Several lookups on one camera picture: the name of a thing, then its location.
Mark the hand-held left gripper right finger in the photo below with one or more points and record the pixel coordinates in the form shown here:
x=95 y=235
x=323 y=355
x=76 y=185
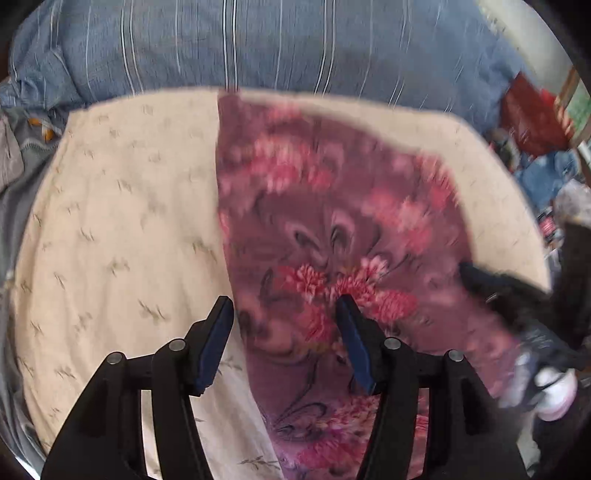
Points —
x=358 y=344

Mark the pink floral garment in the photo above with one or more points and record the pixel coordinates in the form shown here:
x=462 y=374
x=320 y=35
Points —
x=332 y=221

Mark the red cloth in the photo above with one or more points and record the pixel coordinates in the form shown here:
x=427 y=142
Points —
x=531 y=115

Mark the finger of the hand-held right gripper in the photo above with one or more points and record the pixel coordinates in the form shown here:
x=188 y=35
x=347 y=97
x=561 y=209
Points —
x=485 y=281

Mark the blue denim cloth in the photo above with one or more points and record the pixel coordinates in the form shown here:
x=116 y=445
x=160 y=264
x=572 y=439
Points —
x=547 y=177

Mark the wooden frame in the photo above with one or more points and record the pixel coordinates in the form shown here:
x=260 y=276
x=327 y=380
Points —
x=575 y=108

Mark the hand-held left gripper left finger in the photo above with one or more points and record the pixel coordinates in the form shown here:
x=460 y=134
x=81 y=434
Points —
x=214 y=344

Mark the blue plaid quilt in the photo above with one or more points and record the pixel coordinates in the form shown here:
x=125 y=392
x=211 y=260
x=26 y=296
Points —
x=258 y=46

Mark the grey garment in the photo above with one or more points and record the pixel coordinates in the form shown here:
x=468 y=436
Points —
x=9 y=157

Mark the cream leaf-print pillow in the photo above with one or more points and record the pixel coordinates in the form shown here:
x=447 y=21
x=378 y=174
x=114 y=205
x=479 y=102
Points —
x=124 y=221

